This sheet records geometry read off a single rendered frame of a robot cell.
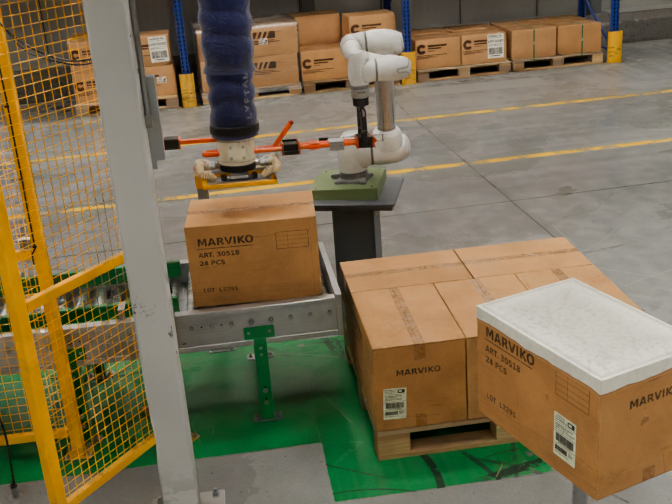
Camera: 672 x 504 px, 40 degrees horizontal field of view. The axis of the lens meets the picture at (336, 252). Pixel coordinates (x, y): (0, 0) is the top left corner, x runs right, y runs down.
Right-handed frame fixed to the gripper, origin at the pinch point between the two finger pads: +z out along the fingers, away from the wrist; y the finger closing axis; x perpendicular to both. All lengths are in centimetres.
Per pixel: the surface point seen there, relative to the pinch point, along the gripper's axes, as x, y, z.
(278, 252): -46, 23, 43
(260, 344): -59, 38, 81
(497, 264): 62, 9, 68
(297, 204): -33.7, 4.5, 27.0
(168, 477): -100, 113, 96
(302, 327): -39, 37, 76
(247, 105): -52, 9, -23
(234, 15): -54, 12, -63
